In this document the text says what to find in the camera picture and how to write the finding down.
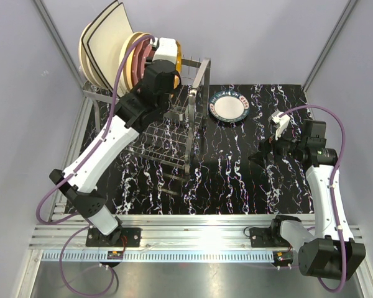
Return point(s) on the aluminium frame post left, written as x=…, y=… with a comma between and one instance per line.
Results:
x=58, y=41

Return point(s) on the white plate teal rim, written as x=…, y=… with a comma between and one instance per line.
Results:
x=229, y=106

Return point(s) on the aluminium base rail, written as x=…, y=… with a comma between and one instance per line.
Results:
x=166, y=232

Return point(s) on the aluminium frame post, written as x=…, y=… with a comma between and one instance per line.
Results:
x=331, y=40
x=58, y=41

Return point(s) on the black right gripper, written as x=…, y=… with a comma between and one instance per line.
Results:
x=267, y=145

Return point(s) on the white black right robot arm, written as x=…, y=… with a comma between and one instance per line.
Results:
x=331, y=252

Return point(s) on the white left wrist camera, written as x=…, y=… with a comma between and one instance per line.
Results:
x=165, y=49

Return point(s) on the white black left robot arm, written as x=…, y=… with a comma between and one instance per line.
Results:
x=78, y=181

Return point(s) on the yellow round plate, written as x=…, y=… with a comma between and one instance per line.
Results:
x=128, y=73

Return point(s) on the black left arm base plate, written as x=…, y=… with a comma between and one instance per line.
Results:
x=120, y=237

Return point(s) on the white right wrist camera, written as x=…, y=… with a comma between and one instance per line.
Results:
x=280, y=121

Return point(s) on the stainless steel dish rack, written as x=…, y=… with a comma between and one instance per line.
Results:
x=170, y=142

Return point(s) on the pink dotted plate rear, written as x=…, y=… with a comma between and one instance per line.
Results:
x=140, y=62

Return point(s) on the aluminium frame post right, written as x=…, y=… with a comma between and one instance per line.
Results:
x=331, y=40

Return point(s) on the slotted cable duct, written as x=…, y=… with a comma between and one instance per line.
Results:
x=152, y=256

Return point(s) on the orange dotted plate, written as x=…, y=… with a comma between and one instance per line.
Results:
x=178, y=64

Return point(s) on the cream square plate black rim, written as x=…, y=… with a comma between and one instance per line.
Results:
x=103, y=40

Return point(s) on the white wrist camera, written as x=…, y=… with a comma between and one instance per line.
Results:
x=165, y=49
x=280, y=121

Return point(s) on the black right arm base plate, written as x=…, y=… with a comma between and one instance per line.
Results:
x=266, y=238

